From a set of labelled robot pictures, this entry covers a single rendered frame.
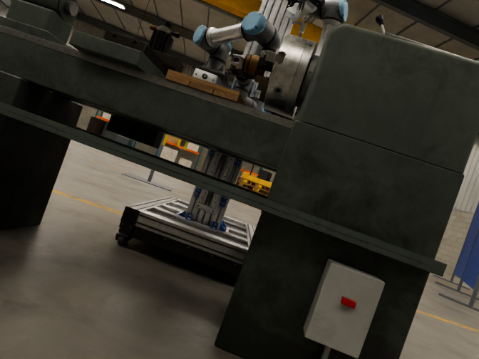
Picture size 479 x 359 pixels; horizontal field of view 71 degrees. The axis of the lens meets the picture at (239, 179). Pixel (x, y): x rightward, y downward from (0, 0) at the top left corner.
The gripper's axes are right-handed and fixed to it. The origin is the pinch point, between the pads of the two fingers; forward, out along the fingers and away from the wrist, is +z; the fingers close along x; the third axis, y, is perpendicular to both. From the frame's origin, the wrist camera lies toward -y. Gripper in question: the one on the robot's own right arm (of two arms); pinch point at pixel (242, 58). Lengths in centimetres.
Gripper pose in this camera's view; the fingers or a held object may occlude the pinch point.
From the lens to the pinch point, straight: 151.3
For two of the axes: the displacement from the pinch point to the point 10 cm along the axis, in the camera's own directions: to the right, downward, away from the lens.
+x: 3.4, -9.4, 0.1
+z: -1.2, -0.5, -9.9
